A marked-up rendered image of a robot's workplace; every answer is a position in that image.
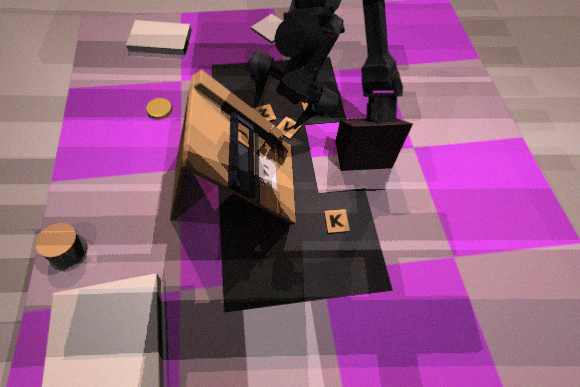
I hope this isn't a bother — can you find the tan wooden sloped board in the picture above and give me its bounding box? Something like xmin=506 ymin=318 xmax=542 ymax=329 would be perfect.
xmin=170 ymin=69 xmax=296 ymax=223

